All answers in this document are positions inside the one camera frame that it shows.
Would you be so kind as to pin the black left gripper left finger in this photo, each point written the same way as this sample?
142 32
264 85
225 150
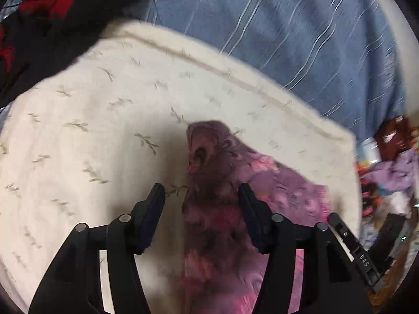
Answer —
72 282

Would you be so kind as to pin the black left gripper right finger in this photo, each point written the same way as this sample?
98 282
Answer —
330 281

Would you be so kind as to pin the purple floral cloth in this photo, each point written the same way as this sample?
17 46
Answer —
223 271

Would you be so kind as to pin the colourful items pile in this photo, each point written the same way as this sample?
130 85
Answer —
387 165

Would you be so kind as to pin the cream leaf-print pillow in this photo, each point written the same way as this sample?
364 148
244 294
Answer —
90 142

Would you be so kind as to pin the blue plaid bedsheet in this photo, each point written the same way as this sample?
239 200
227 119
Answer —
337 56

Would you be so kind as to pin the black red garment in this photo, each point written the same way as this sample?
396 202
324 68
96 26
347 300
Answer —
44 37

